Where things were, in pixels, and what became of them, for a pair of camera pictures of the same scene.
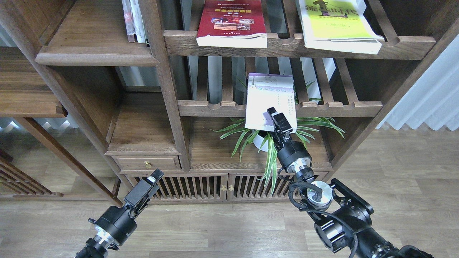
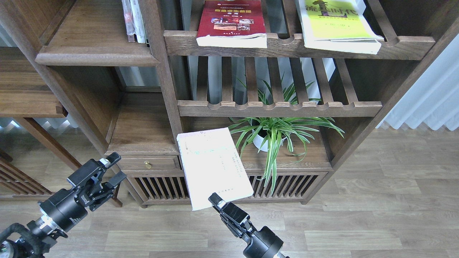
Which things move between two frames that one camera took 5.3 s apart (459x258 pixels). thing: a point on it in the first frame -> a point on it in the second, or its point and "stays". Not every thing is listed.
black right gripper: (290, 150) -> (264, 244)
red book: (232, 23) stays
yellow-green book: (338, 25) stays
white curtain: (434, 99) stays
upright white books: (133, 21) stays
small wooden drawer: (134, 162) stays
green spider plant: (265, 140) stays
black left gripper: (117, 222) -> (63, 209)
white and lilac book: (265, 91) -> (211, 165)
